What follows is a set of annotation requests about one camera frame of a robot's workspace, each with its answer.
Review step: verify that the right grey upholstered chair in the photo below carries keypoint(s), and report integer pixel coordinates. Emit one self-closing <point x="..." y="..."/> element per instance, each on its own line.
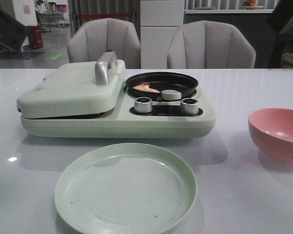
<point x="210" y="45"/>

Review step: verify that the breakfast maker hinged lid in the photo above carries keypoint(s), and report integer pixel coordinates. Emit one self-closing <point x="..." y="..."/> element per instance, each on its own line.
<point x="76" y="89"/>

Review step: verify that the mint green breakfast maker base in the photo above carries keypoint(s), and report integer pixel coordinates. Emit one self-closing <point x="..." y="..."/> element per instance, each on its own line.
<point x="165" y="121"/>

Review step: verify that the right silver control knob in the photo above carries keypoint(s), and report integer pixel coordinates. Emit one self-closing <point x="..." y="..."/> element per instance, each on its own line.
<point x="189" y="106"/>

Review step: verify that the red bin in background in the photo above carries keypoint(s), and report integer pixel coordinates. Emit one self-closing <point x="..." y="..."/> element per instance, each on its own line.
<point x="35" y="37"/>

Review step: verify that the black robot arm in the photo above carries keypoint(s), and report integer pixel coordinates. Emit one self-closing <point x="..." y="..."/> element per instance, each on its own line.
<point x="12" y="33"/>

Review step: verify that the left grey upholstered chair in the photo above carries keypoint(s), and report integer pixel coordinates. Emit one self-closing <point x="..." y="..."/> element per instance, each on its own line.
<point x="98" y="36"/>

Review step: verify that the mint green round plate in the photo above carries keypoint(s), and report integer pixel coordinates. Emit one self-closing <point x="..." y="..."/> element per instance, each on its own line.
<point x="127" y="188"/>

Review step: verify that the orange white shrimp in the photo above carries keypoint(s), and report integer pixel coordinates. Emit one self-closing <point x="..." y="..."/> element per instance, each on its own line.
<point x="145" y="87"/>

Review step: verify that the grey upholstered chair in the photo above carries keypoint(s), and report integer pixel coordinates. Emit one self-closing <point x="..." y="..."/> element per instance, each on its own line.
<point x="210" y="45"/>
<point x="98" y="36"/>

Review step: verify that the fruit plate on counter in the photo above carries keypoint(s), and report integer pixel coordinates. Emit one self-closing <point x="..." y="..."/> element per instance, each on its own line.
<point x="251" y="5"/>

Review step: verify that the silver control knob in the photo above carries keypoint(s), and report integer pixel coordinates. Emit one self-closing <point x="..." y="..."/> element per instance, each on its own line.
<point x="189" y="106"/>
<point x="143" y="105"/>

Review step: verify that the left silver control knob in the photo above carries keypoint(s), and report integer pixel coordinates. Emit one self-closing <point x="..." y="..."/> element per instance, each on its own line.
<point x="143" y="105"/>

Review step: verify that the black round frying pan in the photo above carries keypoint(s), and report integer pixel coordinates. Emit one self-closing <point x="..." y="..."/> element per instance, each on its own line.
<point x="160" y="81"/>

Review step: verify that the pink plastic bowl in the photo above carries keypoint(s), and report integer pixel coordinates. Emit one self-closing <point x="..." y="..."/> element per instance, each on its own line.
<point x="271" y="130"/>

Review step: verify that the white cabinet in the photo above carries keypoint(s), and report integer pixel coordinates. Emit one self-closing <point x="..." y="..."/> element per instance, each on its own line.
<point x="159" y="19"/>

